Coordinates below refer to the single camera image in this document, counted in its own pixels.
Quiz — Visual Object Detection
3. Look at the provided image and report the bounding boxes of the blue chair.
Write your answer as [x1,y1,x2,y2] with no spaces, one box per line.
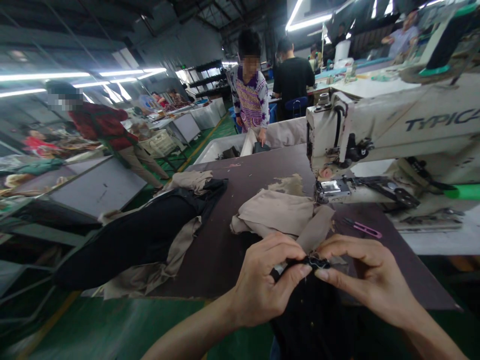
[284,96,309,121]

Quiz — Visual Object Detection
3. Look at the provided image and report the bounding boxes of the dark storage shelf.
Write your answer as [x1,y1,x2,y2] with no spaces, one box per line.
[186,59,230,99]

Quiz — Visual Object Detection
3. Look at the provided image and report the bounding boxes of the white plastic crate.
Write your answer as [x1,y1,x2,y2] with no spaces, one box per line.
[143,129,180,159]

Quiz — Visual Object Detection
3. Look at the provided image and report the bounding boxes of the person's right hand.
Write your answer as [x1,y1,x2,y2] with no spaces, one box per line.
[314,234,414,332]

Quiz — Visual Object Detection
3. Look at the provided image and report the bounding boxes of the long cutting table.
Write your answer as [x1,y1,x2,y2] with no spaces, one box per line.
[313,56,480,100]

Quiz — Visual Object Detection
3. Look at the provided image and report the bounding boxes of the grey work table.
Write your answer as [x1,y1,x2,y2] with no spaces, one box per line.
[0,154,150,228]

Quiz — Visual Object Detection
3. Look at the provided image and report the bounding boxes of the black thread cone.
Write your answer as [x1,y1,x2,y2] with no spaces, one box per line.
[418,2,480,78]

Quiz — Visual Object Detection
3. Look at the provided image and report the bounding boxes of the pink thread snips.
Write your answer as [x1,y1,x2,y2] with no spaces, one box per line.
[340,217,383,240]

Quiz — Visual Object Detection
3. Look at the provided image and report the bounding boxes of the white plastic bin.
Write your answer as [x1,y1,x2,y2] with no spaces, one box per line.
[192,134,250,166]

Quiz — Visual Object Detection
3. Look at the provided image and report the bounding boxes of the person's left hand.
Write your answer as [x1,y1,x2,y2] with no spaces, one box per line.
[232,231,314,330]

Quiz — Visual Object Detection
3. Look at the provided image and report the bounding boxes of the cloth-lined bin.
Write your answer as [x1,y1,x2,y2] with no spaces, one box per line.
[239,116,312,158]

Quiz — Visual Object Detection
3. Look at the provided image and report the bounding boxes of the cream industrial sewing machine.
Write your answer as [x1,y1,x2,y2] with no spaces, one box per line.
[305,71,480,234]

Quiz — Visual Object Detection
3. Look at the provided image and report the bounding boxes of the pile of black beige fabric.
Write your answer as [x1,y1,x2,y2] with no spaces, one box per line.
[54,170,230,301]

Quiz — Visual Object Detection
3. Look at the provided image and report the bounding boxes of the beige and black fabric piece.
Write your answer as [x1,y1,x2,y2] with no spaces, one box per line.
[229,188,372,360]

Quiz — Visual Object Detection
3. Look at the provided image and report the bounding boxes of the white material roll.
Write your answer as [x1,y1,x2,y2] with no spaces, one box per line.
[333,39,352,63]

